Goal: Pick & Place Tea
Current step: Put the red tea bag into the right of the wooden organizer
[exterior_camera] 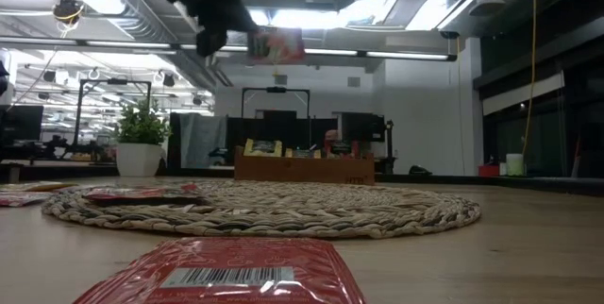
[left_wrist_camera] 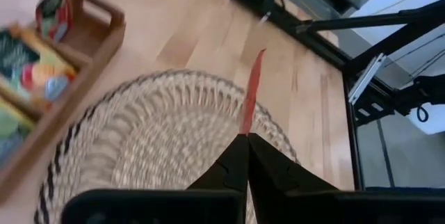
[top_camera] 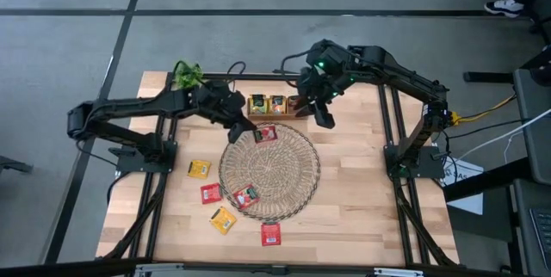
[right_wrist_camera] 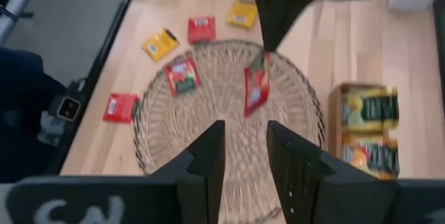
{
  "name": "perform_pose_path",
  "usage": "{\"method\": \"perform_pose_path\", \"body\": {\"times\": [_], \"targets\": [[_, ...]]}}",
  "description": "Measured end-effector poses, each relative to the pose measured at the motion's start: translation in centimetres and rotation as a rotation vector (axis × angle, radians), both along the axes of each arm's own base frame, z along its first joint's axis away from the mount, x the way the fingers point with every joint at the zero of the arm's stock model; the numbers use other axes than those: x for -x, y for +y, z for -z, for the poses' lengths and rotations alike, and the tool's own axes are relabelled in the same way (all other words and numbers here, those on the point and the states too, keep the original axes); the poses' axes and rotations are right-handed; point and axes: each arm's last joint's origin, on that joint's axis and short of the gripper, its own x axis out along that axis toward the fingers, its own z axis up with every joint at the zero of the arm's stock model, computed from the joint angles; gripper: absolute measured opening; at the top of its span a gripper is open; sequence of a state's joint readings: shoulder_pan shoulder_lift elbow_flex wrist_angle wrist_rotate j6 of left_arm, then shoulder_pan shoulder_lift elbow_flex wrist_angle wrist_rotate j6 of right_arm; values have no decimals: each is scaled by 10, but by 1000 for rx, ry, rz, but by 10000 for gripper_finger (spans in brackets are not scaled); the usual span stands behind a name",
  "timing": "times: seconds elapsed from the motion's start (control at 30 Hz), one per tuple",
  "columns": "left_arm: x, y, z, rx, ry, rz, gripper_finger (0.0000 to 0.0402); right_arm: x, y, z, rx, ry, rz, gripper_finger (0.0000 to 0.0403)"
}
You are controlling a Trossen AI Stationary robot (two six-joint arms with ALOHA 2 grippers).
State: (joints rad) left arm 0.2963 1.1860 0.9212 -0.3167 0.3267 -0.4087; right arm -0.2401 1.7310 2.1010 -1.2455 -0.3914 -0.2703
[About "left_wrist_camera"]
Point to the red tea packet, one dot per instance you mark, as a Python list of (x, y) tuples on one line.
[(251, 95), (57, 15)]

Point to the round woven placemat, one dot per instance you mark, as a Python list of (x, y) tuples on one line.
[(156, 130)]

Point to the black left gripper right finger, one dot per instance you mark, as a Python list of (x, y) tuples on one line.
[(313, 206)]

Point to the wooden organizer box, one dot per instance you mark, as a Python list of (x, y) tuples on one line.
[(62, 119)]

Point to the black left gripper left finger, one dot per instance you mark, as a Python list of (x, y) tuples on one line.
[(174, 206)]

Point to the black aluminium table frame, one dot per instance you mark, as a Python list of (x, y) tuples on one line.
[(351, 130)]

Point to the orange tea packet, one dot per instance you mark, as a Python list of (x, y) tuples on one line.
[(38, 74)]

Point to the silver aluminium bracket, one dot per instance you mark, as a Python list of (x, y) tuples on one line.
[(366, 78)]

